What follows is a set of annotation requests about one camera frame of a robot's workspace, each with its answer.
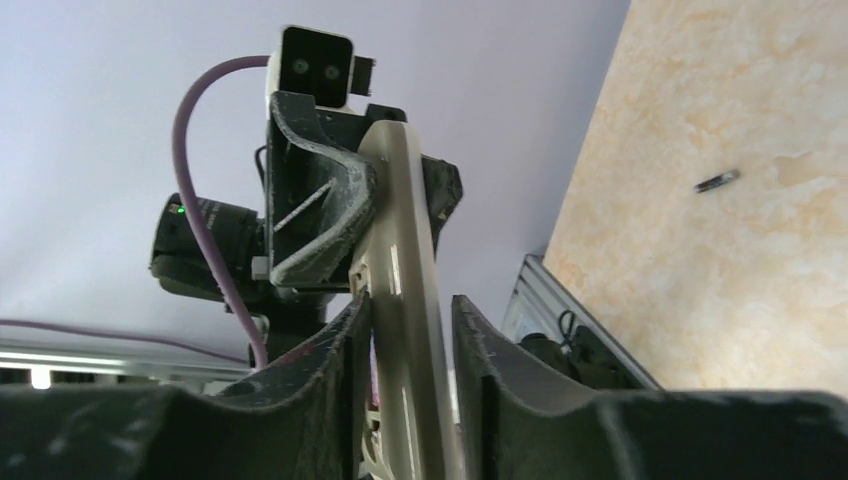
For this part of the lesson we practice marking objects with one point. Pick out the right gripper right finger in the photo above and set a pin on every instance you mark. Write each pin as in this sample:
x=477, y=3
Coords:
x=521, y=419

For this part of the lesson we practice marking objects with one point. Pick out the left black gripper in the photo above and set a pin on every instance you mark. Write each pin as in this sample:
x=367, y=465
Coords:
x=320, y=193

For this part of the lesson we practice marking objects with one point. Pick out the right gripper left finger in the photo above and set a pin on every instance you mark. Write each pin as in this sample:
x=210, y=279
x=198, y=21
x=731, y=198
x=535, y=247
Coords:
x=301, y=417

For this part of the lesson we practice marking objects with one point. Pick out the beige remote control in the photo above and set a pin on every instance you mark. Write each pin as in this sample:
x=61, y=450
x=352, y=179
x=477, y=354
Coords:
x=395, y=263

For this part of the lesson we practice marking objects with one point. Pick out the small dark battery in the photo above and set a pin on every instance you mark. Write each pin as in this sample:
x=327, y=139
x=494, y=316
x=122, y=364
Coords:
x=717, y=181

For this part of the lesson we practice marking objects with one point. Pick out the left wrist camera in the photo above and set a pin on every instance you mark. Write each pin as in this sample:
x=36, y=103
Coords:
x=319, y=64

